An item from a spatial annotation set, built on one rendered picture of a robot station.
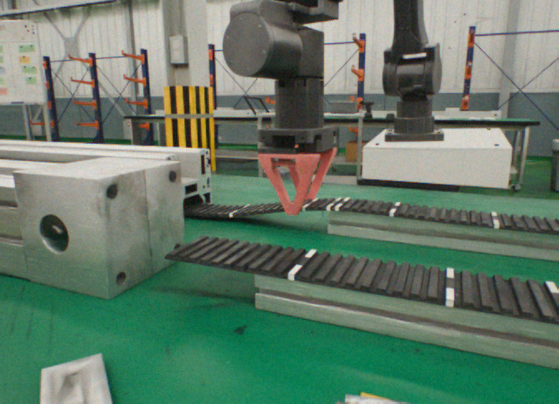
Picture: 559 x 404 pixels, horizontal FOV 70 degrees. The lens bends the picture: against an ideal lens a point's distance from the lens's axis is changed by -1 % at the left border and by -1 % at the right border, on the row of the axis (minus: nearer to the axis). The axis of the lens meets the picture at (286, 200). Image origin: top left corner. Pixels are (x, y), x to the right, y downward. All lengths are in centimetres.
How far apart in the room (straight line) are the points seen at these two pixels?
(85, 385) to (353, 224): 32
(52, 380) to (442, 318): 22
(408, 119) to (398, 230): 45
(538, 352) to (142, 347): 23
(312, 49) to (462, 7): 770
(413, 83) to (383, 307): 63
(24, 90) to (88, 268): 580
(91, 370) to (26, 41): 591
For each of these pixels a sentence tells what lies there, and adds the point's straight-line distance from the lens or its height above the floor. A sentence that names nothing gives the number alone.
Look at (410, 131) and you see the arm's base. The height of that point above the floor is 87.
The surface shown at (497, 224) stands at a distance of 44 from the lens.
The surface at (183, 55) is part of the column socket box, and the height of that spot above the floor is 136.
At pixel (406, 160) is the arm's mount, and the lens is 82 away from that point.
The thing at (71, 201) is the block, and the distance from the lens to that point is 34.
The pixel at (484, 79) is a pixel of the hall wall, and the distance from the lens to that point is 795.
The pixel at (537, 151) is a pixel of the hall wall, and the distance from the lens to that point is 807.
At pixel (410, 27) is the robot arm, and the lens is 85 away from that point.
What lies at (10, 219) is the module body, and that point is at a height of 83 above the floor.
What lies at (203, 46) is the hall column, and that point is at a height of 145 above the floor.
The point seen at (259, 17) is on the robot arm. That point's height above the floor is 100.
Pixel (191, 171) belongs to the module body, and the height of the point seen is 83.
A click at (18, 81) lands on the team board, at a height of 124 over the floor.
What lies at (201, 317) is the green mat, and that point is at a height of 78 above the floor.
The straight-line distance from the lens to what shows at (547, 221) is 47.
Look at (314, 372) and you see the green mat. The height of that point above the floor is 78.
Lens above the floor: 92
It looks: 13 degrees down
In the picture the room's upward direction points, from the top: straight up
